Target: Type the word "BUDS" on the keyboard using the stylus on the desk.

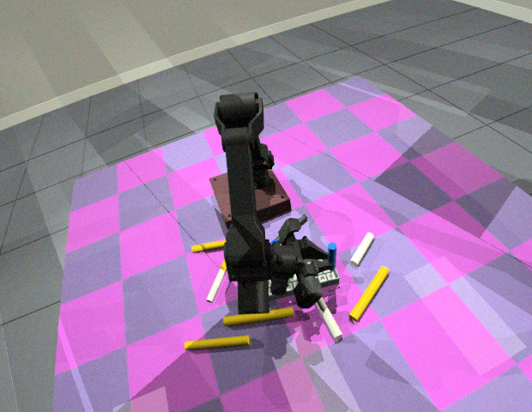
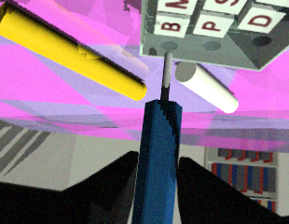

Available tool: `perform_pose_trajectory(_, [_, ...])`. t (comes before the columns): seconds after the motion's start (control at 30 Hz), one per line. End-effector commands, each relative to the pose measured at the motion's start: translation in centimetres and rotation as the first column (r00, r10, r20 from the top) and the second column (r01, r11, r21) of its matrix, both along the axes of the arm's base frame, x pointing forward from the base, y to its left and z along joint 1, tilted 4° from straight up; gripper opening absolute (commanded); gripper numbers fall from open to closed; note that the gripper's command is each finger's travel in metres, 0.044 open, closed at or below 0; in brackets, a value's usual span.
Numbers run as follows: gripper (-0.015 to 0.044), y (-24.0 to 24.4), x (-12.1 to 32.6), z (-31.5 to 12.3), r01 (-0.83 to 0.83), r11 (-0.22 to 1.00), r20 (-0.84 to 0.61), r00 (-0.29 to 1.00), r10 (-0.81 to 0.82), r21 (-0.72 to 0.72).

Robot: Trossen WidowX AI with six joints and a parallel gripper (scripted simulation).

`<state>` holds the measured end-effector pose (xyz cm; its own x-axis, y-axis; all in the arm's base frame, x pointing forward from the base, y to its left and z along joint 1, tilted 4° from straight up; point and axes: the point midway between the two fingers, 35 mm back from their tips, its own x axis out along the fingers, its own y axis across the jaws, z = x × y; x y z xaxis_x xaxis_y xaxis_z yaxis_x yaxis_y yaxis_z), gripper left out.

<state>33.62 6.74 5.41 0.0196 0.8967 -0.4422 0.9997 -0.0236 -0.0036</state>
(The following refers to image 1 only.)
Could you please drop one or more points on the grey keyboard with white letter keys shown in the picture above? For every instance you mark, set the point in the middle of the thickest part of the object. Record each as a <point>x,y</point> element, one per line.
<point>325,279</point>

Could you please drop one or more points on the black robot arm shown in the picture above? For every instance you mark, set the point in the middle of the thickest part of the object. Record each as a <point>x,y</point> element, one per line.
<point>248,255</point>

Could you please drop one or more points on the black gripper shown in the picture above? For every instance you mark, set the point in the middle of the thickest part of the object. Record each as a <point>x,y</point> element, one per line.
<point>289,258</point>

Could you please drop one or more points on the dark blue stylus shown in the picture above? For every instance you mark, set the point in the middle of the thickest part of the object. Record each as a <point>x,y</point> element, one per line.
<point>332,255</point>

